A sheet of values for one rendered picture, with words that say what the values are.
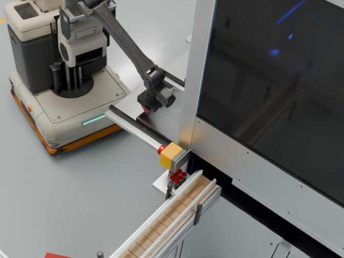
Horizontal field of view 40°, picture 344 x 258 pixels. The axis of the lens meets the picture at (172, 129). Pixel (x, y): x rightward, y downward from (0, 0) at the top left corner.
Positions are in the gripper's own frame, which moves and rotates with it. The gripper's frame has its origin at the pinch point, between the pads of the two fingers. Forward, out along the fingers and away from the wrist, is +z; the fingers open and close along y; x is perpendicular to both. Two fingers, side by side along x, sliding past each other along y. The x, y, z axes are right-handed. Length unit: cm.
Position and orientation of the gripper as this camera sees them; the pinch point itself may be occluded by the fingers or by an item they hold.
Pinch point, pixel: (147, 112)
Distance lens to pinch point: 208.5
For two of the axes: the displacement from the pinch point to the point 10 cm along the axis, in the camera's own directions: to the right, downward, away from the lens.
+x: 6.3, -5.5, 5.5
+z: -2.0, 5.8, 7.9
